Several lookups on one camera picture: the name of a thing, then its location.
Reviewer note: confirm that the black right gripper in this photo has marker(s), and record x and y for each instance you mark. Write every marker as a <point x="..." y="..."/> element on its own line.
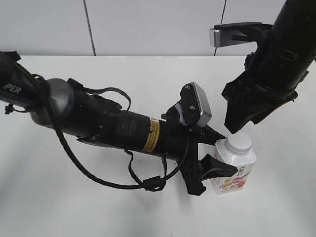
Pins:
<point x="269" y="81"/>

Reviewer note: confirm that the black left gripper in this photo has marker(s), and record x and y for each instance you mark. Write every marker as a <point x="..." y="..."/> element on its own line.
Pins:
<point x="178" y="141"/>

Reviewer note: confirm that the white plastic bottle cap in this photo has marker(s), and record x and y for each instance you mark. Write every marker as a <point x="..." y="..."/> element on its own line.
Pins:
<point x="238" y="144"/>

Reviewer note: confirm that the white Yili Changqing yogurt bottle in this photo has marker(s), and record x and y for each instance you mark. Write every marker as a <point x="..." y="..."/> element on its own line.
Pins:
<point x="243" y="165"/>

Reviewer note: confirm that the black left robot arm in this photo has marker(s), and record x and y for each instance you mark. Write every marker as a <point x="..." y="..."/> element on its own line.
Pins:
<point x="68" y="107"/>

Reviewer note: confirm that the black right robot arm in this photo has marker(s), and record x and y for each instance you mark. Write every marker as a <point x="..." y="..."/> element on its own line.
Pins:
<point x="294" y="28"/>

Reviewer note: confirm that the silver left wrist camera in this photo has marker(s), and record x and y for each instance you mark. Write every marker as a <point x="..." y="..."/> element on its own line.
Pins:
<point x="193" y="107"/>

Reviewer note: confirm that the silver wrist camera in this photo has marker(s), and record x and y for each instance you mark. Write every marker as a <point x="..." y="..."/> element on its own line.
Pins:
<point x="193" y="107"/>
<point x="224" y="35"/>

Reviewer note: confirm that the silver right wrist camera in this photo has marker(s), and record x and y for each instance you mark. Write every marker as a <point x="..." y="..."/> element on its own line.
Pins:
<point x="224" y="35"/>

